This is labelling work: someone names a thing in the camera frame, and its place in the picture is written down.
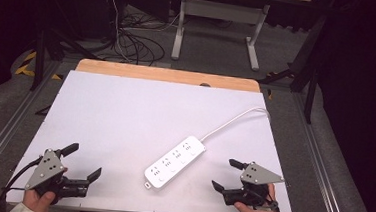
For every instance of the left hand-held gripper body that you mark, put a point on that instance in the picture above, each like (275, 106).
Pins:
(48, 168)

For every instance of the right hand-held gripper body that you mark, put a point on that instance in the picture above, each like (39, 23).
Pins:
(257, 176)

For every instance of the person's left hand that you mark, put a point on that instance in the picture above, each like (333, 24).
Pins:
(37, 202)

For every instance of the white power strip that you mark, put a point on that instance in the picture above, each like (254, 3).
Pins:
(175, 161)

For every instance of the white board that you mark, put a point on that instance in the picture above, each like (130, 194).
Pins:
(135, 115)

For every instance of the black metal stand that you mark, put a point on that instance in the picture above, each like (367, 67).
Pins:
(311, 74)
(39, 59)

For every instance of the wooden table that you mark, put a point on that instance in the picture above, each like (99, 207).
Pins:
(164, 73)

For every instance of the dark cabinet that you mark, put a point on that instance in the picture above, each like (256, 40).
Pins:
(99, 6)

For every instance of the aluminium rail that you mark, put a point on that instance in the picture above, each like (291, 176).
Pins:
(322, 169)
(11, 120)

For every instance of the white metal frame desk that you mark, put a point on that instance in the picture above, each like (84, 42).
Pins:
(221, 10)

